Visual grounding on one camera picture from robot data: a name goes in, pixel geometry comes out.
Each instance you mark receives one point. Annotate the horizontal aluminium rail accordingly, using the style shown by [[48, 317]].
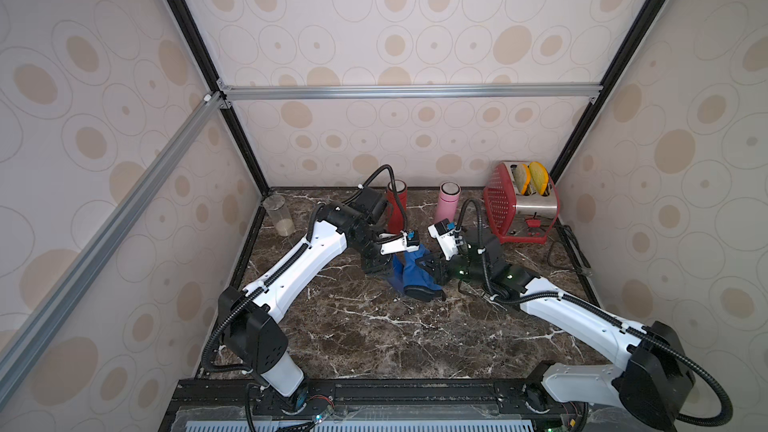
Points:
[[430, 91]]

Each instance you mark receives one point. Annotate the blue cloth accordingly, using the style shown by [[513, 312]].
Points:
[[417, 282]]

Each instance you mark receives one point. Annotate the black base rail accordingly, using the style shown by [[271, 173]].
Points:
[[384, 405]]

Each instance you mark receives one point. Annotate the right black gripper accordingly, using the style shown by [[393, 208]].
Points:
[[455, 265]]

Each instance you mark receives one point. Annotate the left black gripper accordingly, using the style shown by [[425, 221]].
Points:
[[374, 264]]

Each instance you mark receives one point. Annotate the left yellow toast slice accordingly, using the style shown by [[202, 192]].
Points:
[[522, 178]]

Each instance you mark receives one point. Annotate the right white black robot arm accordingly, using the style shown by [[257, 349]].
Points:
[[647, 372]]

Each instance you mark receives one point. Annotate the red polka dot toaster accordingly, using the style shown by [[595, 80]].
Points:
[[515, 218]]

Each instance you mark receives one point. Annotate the left diagonal aluminium rail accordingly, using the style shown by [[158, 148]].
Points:
[[54, 310]]

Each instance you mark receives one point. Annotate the blue thermos bottle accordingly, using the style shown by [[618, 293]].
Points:
[[398, 279]]

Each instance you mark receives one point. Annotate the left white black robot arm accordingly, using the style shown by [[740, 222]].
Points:
[[248, 337]]

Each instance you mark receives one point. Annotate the red thermos bottle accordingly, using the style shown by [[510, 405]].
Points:
[[397, 198]]

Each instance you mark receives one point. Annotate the yellow toast slice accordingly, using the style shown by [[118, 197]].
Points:
[[539, 178], [522, 178]]

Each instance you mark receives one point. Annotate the clear glass cup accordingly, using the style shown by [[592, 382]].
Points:
[[277, 210]]

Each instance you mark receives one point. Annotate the right yellow toast slice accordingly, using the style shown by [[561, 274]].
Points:
[[539, 178]]

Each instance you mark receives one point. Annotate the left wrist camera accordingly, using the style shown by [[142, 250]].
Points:
[[407, 241]]

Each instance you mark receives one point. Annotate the pink thermos bottle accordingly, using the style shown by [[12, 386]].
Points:
[[447, 202]]

